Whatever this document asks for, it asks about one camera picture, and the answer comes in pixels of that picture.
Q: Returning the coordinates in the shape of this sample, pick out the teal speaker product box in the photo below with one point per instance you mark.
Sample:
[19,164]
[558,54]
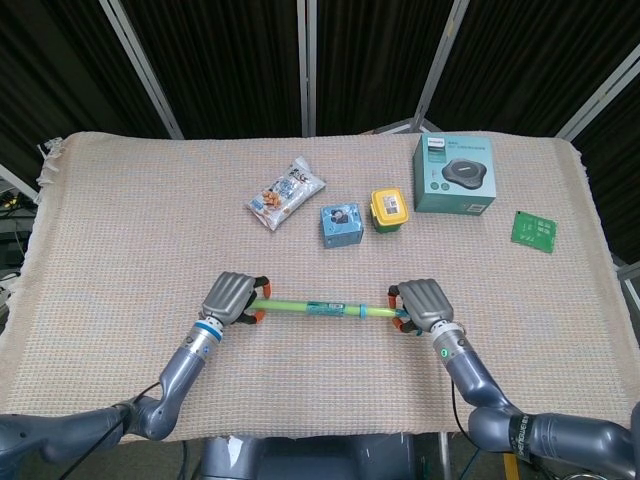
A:
[452,175]

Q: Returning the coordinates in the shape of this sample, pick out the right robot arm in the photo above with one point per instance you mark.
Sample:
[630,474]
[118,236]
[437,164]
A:
[505,405]

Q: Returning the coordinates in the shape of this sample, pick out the yellow lid green container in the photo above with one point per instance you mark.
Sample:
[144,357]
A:
[388,210]

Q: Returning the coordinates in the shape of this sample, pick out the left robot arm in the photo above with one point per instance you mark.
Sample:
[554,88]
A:
[150,395]

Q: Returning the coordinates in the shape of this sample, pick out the small blue cube box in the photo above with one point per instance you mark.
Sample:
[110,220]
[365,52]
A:
[341,225]

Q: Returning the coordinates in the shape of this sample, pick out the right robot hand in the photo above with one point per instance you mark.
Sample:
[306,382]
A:
[425,306]

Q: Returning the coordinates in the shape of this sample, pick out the beige woven tablecloth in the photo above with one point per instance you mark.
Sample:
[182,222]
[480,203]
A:
[320,380]

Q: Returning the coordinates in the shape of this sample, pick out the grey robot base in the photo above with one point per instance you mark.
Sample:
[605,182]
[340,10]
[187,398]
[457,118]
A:
[300,457]

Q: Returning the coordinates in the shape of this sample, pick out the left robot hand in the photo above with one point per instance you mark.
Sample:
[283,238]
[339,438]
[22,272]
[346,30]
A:
[231,300]

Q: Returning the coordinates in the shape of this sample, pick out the folding screen partition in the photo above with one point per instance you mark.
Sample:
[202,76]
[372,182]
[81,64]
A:
[320,65]

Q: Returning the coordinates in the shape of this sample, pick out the snack bag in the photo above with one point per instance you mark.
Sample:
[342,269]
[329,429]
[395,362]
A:
[286,193]

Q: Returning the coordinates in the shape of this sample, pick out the green circuit board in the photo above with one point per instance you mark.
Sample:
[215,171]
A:
[534,231]

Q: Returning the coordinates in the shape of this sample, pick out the green blue toy water syringe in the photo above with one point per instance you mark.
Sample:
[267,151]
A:
[325,306]

